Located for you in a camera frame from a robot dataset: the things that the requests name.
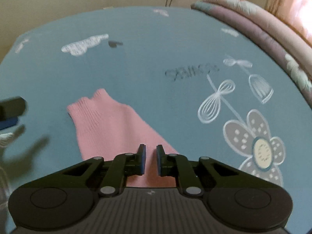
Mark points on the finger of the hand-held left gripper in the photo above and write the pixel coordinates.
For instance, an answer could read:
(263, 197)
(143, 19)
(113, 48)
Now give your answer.
(12, 108)

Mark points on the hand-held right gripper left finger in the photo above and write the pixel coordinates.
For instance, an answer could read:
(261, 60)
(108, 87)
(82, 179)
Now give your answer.
(141, 160)

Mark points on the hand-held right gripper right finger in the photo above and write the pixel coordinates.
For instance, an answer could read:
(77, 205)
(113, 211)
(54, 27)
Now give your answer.
(159, 160)

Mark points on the pink and white knit sweater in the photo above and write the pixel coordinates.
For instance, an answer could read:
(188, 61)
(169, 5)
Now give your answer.
(109, 126)

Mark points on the bed with teal printed sheet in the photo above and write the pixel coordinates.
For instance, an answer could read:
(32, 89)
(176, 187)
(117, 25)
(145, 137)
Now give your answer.
(158, 41)

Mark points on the folded floral quilt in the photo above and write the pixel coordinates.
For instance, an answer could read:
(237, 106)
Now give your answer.
(256, 22)

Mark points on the pink patterned window curtain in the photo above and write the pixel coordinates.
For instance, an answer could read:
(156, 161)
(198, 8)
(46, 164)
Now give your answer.
(292, 4)

